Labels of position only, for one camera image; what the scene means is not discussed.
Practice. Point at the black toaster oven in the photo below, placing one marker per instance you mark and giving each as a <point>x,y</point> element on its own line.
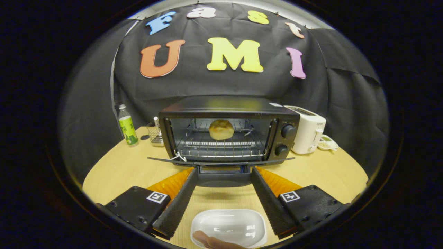
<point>225,105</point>

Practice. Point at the golden bread bun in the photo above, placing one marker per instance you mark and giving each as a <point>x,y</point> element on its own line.
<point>221,129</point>

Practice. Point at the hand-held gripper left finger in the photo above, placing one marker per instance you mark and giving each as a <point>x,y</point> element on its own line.
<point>178,204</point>

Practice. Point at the small white dish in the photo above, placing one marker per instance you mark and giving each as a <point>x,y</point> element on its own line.
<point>327,143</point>

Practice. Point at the green label plastic bottle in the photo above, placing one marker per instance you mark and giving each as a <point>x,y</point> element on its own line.
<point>128,129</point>

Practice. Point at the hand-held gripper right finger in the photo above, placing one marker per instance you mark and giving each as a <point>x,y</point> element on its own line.
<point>268,204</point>

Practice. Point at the white plate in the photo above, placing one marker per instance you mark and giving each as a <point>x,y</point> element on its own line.
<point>232,223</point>

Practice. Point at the white toaster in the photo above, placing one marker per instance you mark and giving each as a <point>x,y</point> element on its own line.
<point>308,131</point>

